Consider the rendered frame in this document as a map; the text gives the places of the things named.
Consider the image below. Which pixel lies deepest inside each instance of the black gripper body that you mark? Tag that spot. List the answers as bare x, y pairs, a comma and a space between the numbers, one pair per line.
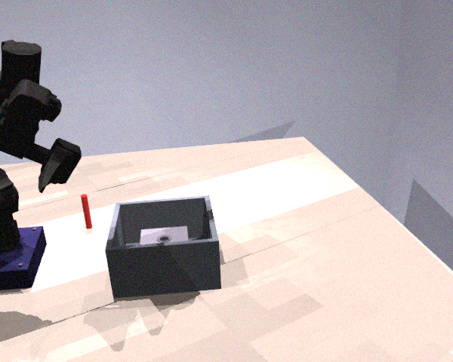
16, 139

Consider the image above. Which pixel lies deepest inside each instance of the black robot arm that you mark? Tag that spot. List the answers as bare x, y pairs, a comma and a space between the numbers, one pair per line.
23, 97

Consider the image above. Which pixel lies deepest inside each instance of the white plate with hole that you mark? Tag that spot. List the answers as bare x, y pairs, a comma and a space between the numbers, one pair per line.
152, 236

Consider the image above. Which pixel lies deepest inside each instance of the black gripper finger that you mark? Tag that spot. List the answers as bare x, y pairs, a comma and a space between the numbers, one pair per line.
55, 167

